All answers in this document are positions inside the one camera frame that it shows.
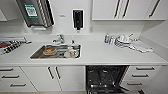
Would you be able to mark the stack of white plates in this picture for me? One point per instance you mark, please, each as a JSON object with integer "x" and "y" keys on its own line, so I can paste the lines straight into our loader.
{"x": 123, "y": 40}

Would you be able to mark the black wall soap dispenser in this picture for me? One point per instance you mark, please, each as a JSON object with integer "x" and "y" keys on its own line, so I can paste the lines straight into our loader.
{"x": 78, "y": 19}

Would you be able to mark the white two-door sink cabinet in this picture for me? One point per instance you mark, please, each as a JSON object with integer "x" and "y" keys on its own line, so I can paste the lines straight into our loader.
{"x": 70, "y": 78}

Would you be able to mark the white mug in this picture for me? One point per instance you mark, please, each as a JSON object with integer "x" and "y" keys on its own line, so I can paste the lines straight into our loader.
{"x": 70, "y": 49}

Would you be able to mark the orange bowl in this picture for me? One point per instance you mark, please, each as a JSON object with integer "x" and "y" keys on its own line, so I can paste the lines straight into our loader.
{"x": 48, "y": 51}

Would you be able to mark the small white cup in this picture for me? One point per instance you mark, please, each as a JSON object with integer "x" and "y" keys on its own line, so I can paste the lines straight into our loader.
{"x": 112, "y": 40}

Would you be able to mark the blue dish soap bottle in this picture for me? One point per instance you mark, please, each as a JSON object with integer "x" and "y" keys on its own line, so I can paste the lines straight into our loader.
{"x": 107, "y": 38}

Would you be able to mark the small wall label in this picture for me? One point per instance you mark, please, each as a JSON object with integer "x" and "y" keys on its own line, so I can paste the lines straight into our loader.
{"x": 62, "y": 15}

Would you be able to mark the chrome sink faucet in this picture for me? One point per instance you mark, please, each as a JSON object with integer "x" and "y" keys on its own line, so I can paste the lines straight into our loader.
{"x": 60, "y": 39}

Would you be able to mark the white wall outlet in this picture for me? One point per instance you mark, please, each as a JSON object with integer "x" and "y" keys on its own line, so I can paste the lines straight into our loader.
{"x": 91, "y": 29}

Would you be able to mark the white bowl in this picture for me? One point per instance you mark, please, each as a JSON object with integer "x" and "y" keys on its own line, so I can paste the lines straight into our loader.
{"x": 70, "y": 54}

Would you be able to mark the dish rack with utensils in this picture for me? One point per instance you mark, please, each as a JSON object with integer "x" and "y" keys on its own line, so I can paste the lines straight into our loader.
{"x": 10, "y": 46}

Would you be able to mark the steel paper towel dispenser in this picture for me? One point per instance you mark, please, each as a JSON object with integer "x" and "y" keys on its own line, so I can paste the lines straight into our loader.
{"x": 33, "y": 11}

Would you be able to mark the small dark counter pump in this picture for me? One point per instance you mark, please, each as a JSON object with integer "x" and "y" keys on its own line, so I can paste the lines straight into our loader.
{"x": 73, "y": 42}

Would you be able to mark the steel sink basin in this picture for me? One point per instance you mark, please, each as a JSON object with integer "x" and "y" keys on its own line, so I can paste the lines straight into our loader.
{"x": 36, "y": 55}

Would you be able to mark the stainless steel dishwasher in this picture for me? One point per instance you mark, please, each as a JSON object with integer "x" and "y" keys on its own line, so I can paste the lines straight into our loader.
{"x": 105, "y": 78}

